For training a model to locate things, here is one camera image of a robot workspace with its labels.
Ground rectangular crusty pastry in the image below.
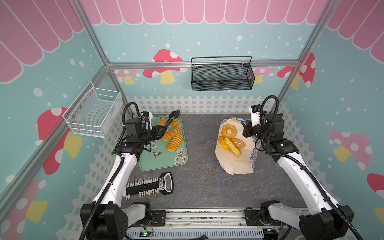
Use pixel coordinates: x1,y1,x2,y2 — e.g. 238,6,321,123
224,137,242,157

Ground ring doughnut bread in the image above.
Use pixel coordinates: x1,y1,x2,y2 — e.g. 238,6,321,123
221,124,238,139

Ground black metal tongs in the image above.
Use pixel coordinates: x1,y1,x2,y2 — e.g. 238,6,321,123
154,110,181,137

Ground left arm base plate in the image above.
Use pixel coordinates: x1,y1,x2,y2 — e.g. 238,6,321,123
133,210,167,227

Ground black mesh wall basket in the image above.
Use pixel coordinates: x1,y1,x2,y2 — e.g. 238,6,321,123
191,56,256,92

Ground long twisted bread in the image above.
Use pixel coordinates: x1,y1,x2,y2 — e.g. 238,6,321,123
162,127,182,142

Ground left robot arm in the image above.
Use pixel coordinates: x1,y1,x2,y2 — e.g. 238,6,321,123
79,102,167,240

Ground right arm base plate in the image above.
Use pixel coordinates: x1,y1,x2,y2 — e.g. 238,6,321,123
244,208,283,227

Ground white wire wall basket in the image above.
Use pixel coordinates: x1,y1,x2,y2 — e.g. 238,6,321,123
63,82,123,138

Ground checkered paper bag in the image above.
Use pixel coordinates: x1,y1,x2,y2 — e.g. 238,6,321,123
215,118,259,178

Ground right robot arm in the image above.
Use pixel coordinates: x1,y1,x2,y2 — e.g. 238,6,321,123
241,95,362,240

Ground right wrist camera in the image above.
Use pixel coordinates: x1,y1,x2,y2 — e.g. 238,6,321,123
249,105,262,127

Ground green floral tray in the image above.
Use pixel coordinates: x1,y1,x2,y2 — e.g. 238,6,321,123
139,117,189,172

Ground oval bun bread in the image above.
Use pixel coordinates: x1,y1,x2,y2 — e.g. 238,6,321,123
230,138,246,149

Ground black tool rack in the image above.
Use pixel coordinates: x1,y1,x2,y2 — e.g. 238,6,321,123
125,172,174,200

